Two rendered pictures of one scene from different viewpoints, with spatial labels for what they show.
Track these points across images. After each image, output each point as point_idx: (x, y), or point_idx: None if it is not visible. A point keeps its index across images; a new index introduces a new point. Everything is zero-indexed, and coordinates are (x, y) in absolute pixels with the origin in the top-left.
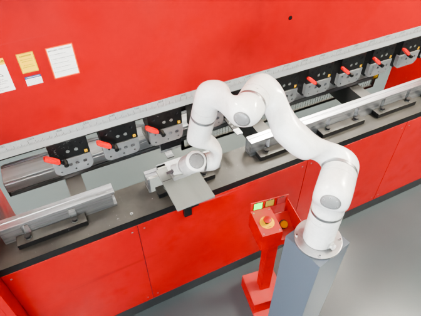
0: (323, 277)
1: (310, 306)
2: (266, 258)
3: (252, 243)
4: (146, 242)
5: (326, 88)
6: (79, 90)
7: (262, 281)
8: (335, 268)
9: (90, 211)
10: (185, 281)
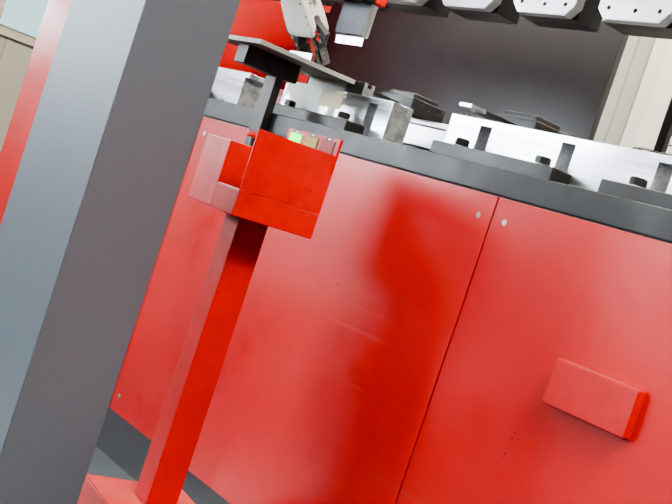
0: (84, 39)
1: (31, 183)
2: (195, 308)
3: (283, 469)
4: (187, 184)
5: (662, 11)
6: None
7: (153, 437)
8: (112, 58)
9: (214, 95)
10: (153, 427)
